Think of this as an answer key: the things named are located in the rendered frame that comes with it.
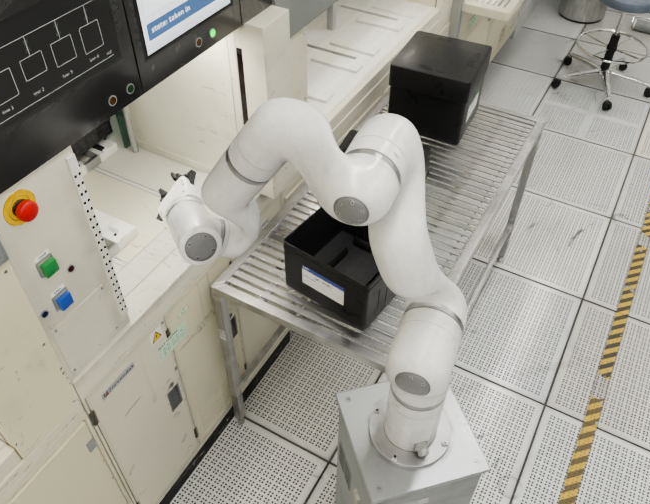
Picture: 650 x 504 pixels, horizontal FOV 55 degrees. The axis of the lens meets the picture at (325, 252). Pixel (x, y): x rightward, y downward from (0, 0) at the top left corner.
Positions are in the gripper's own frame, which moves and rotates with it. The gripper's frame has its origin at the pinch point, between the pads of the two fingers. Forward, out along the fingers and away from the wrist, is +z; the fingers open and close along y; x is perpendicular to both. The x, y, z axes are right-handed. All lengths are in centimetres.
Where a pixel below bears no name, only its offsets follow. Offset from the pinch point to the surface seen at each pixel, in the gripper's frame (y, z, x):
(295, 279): -5.0, 1.6, -44.2
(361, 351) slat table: -7, -22, -58
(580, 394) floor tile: 13, -4, -177
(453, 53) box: 80, 55, -74
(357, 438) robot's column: -19, -43, -55
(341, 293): 2, -13, -48
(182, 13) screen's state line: 32.6, -0.1, 19.7
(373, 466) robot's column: -20, -50, -57
